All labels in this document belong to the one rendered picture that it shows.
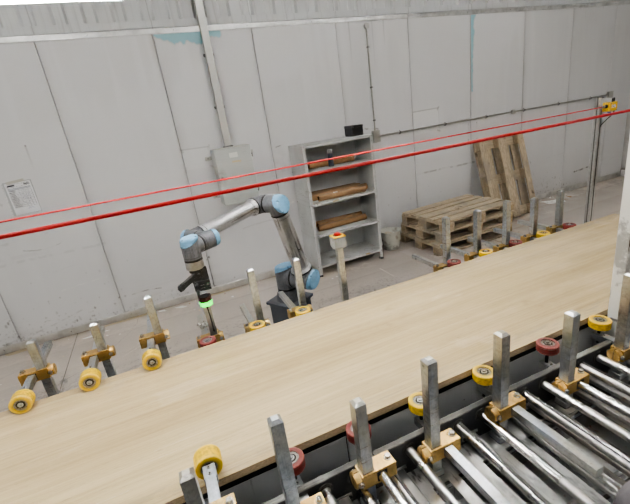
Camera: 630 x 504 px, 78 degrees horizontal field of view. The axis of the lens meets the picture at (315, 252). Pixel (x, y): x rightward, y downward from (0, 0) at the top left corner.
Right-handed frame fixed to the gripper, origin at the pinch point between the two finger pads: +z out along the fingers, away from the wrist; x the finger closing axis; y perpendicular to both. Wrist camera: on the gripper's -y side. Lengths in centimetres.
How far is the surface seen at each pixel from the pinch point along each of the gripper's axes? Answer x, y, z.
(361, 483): -119, 27, 17
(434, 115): 260, 363, -62
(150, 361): -29.0, -27.1, 6.7
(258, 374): -59, 13, 12
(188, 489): -118, -16, -6
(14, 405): -29, -78, 7
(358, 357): -72, 53, 12
